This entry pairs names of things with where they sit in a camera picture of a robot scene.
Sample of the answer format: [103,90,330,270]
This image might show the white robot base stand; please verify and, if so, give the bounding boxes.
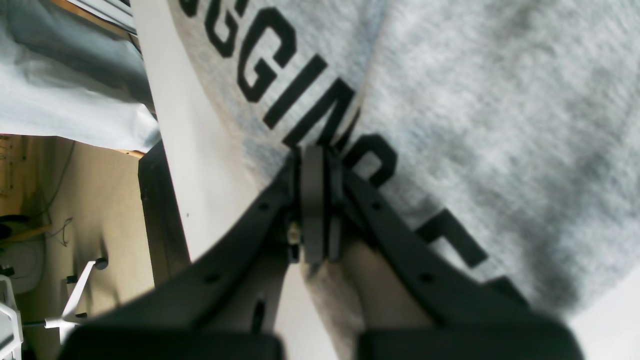
[22,257,109,346]

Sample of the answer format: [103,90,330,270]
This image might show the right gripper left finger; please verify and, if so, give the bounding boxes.
[59,145,326,360]

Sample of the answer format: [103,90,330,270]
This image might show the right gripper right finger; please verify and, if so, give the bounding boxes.
[327,148,583,360]

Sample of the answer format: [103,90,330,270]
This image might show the grey t-shirt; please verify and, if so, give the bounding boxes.
[167,0,640,360]

